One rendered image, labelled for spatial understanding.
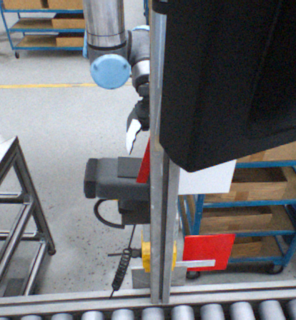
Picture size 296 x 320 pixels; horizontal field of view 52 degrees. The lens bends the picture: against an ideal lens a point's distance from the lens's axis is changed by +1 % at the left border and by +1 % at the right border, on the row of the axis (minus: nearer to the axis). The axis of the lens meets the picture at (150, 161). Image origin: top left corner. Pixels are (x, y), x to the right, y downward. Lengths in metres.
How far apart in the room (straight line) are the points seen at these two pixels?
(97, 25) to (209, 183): 0.40
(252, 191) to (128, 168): 0.77
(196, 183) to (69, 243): 1.35
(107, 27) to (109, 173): 0.34
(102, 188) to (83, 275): 1.19
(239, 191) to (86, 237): 0.94
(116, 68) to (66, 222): 1.29
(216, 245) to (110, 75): 0.44
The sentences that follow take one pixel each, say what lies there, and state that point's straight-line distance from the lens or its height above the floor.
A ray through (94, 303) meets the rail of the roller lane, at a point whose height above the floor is 0.74.
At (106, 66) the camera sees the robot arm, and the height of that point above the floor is 1.14.
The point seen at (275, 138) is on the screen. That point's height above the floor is 1.27.
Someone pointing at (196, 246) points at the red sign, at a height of 0.88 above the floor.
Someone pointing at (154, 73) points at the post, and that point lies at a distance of 0.33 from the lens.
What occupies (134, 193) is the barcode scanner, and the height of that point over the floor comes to 1.06.
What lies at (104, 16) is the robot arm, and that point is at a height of 1.24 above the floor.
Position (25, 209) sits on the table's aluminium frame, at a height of 0.43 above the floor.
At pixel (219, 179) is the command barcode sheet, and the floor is 1.08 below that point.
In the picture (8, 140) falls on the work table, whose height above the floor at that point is 0.75.
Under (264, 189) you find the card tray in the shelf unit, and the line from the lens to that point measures 1.21.
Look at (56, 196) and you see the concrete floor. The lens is 2.03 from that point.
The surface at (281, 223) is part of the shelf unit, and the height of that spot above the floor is 0.34.
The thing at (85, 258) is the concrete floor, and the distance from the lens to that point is 1.70.
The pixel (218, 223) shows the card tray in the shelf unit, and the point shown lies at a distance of 1.32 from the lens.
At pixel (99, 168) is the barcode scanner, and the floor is 1.09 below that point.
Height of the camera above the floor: 1.41
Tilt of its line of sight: 40 degrees down
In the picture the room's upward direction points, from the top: straight up
